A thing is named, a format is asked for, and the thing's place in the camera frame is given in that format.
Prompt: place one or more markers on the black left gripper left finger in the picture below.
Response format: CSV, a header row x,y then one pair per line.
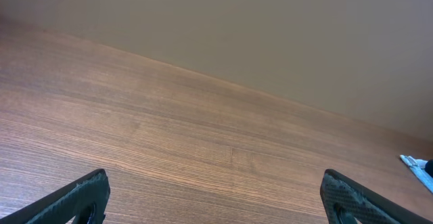
x,y
82,201

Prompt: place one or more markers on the light blue denim jeans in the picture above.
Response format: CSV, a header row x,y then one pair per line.
x,y
422,169

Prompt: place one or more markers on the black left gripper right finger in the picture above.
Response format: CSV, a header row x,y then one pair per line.
x,y
345,201

